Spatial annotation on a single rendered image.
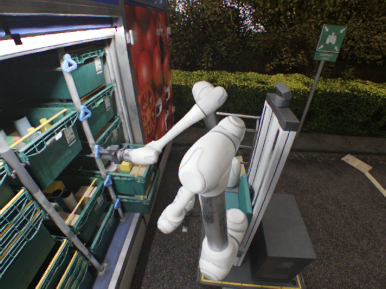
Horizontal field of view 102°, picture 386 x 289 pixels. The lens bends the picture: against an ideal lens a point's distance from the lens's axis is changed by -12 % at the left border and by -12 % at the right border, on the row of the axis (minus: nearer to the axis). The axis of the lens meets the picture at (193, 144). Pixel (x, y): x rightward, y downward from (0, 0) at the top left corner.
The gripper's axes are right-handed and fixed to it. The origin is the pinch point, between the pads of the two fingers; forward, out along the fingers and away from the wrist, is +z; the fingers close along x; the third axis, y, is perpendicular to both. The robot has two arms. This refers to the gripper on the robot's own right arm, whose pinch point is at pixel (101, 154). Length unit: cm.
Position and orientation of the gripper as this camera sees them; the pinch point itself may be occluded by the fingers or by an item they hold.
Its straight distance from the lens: 130.7
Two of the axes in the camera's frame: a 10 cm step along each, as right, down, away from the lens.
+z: -10.0, -0.5, 0.7
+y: -0.8, 6.3, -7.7
